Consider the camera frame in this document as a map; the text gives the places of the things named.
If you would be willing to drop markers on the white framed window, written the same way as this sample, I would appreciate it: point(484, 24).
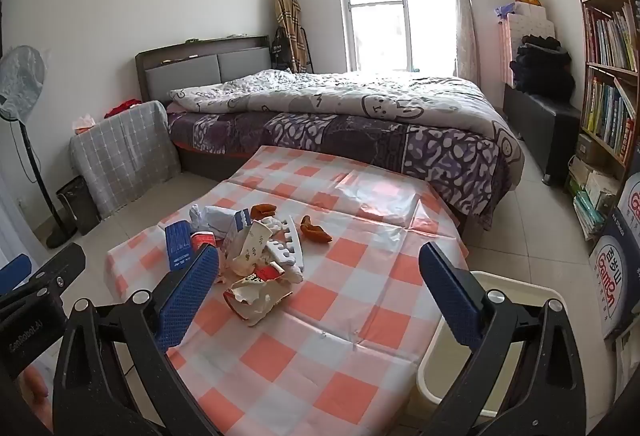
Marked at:
point(385, 0)

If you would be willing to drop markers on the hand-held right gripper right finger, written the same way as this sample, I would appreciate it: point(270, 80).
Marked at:
point(450, 298)

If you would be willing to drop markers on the white pink folded panel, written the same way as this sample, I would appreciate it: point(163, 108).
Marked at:
point(525, 23)

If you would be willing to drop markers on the dark bed frame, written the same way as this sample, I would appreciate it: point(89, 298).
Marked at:
point(210, 163)

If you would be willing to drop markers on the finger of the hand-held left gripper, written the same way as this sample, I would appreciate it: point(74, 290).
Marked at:
point(12, 270)
point(62, 263)

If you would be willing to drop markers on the cardboard box with red print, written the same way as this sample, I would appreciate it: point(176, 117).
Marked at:
point(620, 266)

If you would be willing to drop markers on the white folded packet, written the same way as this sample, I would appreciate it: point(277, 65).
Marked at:
point(215, 218)

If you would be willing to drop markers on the person's left hand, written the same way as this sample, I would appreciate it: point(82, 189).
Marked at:
point(36, 393)

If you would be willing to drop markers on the pale floral curtain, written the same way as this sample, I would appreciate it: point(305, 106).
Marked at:
point(462, 30)

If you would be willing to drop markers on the pile of dark clothes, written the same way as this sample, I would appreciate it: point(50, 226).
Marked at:
point(542, 65)

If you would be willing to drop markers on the black storage bench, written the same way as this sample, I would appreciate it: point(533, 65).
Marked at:
point(542, 125)

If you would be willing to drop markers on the bed with purple quilt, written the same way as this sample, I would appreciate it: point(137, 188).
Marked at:
point(350, 100)

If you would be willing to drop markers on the black hanging bag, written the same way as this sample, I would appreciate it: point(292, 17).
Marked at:
point(280, 48)

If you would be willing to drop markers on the bed with patterned duvet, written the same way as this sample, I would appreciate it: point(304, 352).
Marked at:
point(350, 140)

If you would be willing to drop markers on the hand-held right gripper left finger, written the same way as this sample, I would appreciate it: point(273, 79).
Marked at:
point(189, 298)

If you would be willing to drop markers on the pink tissue pack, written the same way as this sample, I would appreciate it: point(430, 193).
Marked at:
point(84, 123)

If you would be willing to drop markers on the cream plastic waste bin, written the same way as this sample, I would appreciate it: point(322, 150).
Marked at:
point(434, 366)

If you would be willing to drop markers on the stack of books and boxes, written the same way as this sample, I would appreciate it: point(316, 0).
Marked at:
point(592, 201)

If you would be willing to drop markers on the dark wooden padded headboard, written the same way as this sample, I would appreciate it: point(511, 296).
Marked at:
point(200, 65)

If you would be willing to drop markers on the orange white checked tablecloth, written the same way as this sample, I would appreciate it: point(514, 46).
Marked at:
point(350, 316)

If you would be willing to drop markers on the red cloth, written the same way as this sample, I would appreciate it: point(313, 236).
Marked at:
point(122, 108)

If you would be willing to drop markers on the red white small packet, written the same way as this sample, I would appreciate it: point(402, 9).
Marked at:
point(204, 240)

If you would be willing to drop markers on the black small waste bin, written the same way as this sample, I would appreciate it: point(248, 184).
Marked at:
point(77, 206)

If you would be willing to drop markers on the covered standing fan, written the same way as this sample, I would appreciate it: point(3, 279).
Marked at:
point(22, 75)

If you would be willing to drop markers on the beige plaid coat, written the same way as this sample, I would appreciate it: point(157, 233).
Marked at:
point(289, 20)

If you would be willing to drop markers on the blue rectangular box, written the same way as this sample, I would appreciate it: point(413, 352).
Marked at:
point(178, 246)

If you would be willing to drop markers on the grey plaid covered cabinet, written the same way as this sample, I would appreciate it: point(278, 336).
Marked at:
point(125, 150)

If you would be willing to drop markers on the cream red paper cup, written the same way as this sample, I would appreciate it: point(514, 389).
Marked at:
point(257, 298)

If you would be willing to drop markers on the crumpled white tissue ball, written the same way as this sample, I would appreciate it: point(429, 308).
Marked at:
point(272, 223)

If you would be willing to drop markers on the white notched foam piece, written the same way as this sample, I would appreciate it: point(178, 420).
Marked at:
point(285, 256)

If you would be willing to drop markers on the blue white small carton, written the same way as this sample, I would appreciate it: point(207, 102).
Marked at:
point(241, 221)

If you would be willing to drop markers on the row of colourful books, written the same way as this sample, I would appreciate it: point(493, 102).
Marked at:
point(610, 115)
point(610, 38)

